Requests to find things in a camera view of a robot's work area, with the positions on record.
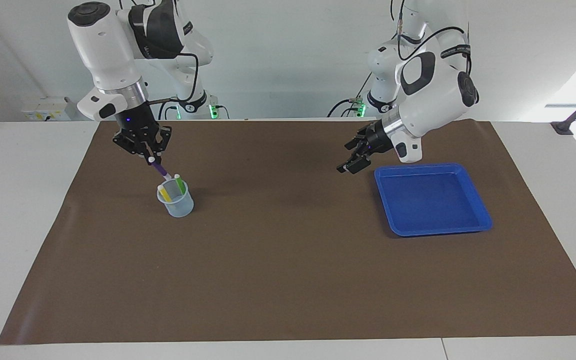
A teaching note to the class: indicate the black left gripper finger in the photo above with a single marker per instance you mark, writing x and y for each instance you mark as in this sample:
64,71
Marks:
360,161
358,142

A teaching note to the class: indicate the blue plastic tray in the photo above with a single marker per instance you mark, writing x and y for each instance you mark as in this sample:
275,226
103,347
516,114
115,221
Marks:
433,200

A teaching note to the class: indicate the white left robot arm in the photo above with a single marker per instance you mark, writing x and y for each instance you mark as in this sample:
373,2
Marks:
433,95

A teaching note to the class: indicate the purple marker pen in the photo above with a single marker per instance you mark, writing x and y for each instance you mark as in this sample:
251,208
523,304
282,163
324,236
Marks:
160,170

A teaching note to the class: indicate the translucent plastic cup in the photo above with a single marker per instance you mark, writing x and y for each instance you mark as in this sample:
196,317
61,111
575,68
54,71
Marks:
180,207

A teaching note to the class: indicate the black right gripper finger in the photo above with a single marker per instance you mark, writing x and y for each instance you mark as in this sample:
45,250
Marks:
129,144
158,145

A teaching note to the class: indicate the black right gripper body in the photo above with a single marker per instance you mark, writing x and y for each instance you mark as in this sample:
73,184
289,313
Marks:
139,122

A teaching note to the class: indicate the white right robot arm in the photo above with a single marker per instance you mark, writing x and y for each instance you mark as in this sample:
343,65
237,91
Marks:
103,50

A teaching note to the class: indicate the white wall power box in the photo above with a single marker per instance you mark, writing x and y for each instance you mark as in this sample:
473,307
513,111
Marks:
48,107

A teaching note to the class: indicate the brown table mat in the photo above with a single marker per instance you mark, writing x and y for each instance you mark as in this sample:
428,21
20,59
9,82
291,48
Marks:
288,260

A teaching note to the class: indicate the green marker pen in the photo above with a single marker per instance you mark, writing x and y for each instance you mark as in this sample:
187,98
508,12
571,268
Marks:
180,185

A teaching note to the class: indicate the yellow marker pen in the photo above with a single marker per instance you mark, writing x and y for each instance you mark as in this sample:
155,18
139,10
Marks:
165,195

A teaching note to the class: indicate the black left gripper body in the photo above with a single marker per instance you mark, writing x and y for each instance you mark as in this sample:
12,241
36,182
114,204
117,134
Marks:
379,137

